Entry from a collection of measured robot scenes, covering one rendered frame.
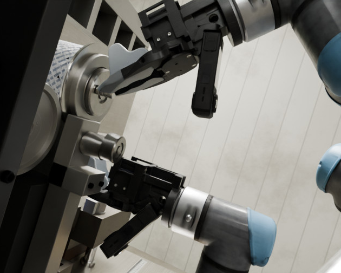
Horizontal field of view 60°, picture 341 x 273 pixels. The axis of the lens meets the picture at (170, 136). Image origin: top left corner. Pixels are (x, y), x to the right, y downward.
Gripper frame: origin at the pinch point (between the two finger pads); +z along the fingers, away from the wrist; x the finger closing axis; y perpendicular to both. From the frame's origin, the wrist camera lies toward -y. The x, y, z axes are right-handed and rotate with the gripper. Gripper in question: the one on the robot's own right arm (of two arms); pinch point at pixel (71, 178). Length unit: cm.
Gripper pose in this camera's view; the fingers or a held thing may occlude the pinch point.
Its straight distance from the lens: 57.2
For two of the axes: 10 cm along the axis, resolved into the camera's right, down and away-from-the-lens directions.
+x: -2.5, -0.7, -9.7
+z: -9.2, -2.9, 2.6
